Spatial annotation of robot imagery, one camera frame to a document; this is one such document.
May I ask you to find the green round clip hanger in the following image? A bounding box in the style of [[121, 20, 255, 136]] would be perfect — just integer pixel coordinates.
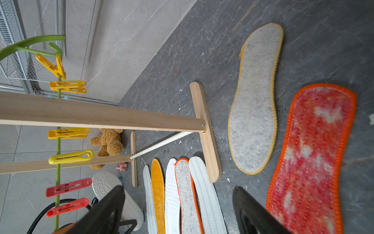
[[0, 35, 95, 233]]

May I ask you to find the blue-grey foam insole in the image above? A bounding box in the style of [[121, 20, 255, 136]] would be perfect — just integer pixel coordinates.
[[92, 171, 144, 232]]

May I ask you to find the red orange-edged insole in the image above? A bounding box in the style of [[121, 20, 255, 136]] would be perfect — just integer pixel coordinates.
[[266, 83, 356, 234]]

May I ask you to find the wooden clothes rack frame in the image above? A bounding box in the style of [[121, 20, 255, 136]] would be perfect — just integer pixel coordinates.
[[1, 82, 223, 183]]

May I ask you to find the grey felt yellow-edged insole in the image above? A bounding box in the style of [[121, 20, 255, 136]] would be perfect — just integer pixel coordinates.
[[228, 23, 283, 175]]

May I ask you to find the white foam insole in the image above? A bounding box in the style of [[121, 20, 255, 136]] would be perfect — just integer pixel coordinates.
[[165, 158, 181, 234]]

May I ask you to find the brown teddy bear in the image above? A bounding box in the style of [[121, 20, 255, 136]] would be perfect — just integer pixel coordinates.
[[90, 128, 123, 157]]

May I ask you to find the pink pig toy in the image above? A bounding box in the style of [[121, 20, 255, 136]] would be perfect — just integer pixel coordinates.
[[116, 162, 128, 171]]

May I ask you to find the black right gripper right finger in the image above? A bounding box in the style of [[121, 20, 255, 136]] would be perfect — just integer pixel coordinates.
[[232, 186, 290, 234]]

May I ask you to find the white wire mesh basket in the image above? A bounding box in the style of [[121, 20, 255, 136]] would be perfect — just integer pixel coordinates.
[[1, 1, 66, 82]]

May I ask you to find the grey striped insole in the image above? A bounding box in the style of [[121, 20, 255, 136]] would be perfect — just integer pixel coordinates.
[[143, 165, 158, 234], [189, 157, 227, 234]]

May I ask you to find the yellow fuzzy insole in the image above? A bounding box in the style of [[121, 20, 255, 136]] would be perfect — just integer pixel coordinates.
[[151, 159, 166, 234]]

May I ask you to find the grey felt orange-edged insole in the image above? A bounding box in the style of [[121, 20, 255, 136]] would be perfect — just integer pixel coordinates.
[[175, 158, 204, 234]]

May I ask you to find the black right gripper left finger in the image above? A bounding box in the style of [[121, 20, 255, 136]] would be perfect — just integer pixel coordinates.
[[65, 185, 126, 234]]

